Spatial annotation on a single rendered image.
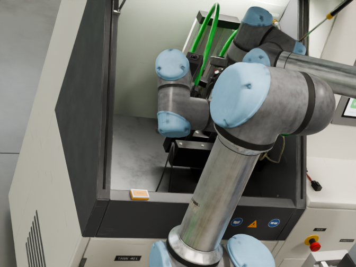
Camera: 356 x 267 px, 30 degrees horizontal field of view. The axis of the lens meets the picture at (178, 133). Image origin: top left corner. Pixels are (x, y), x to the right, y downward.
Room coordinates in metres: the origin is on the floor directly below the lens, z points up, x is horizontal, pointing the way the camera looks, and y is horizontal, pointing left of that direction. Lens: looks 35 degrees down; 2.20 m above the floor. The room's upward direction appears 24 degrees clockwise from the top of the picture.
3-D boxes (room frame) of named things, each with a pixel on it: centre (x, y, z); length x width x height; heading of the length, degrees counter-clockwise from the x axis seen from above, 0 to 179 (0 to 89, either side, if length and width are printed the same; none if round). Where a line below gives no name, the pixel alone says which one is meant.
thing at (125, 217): (1.54, -0.16, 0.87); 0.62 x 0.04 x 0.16; 121
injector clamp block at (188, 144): (1.81, -0.14, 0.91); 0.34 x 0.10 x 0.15; 121
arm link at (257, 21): (1.69, -0.07, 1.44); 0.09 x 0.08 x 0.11; 70
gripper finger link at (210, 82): (1.70, -0.04, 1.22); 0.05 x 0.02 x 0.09; 121
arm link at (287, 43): (1.64, -0.16, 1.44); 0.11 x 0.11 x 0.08; 70
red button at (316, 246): (1.74, -0.57, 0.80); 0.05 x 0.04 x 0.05; 121
